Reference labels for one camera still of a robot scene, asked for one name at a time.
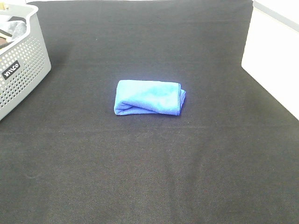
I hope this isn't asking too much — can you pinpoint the blue microfiber towel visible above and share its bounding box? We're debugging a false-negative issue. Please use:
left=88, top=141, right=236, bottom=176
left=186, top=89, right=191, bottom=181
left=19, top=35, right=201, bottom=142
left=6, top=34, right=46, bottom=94
left=114, top=80, right=186, bottom=116

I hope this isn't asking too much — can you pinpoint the black table cloth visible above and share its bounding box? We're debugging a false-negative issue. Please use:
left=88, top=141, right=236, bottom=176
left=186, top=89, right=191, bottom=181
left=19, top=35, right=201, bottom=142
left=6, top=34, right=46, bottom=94
left=0, top=0, right=299, bottom=224

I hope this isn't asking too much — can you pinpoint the white plastic storage box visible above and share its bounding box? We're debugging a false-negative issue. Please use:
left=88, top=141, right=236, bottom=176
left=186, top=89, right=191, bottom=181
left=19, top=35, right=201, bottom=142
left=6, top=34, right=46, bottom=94
left=241, top=0, right=299, bottom=118

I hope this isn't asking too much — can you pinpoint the grey perforated laundry basket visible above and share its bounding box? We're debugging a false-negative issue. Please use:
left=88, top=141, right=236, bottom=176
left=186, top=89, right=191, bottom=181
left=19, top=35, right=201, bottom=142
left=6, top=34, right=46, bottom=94
left=0, top=3, right=51, bottom=118

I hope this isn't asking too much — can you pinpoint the grey towel in basket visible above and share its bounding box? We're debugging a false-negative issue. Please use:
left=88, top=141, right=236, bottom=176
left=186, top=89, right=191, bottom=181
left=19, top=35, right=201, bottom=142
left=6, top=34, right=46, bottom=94
left=0, top=21, right=27, bottom=42

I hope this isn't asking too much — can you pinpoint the brown yellow cloth in basket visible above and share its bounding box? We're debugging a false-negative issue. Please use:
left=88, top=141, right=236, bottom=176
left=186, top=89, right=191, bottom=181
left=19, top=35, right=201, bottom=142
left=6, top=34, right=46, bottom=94
left=0, top=30, right=12, bottom=49

